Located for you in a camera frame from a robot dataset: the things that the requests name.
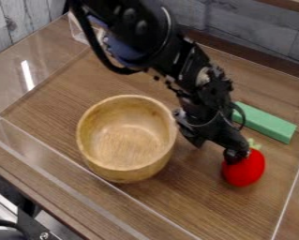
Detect red plush fruit green leaf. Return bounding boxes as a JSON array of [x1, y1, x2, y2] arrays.
[[221, 138, 266, 188]]

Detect black camera mount with cable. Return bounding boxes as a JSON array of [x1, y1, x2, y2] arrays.
[[0, 208, 79, 240]]

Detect clear acrylic tray enclosure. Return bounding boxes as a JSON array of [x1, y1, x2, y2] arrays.
[[0, 19, 299, 240]]

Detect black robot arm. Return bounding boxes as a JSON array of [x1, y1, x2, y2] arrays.
[[68, 0, 250, 165]]

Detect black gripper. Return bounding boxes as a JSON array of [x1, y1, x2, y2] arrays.
[[171, 104, 251, 166]]

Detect wooden bowl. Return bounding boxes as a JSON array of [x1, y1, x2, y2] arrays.
[[76, 95, 177, 183]]

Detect green rectangular block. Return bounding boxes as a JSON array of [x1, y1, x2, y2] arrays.
[[231, 101, 296, 144]]

